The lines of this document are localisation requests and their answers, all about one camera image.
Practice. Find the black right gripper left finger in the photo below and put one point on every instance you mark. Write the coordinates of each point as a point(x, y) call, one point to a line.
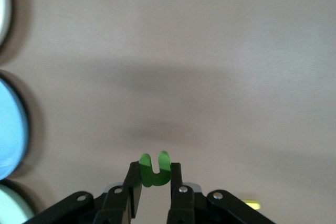
point(128, 195)

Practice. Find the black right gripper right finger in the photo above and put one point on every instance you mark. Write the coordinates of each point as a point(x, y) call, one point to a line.
point(181, 203)

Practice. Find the green foam letter U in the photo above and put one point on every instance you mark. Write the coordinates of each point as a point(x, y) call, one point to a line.
point(147, 174)

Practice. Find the yellow foam letter K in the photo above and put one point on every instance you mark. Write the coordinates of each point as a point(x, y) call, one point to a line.
point(252, 203)

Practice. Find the pale green round plate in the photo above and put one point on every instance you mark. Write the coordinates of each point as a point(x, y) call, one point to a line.
point(13, 205)

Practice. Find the blue round plate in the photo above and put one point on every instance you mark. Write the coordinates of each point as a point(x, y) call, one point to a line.
point(11, 129)

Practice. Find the beige round plate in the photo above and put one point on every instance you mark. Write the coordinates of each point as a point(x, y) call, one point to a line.
point(4, 11)

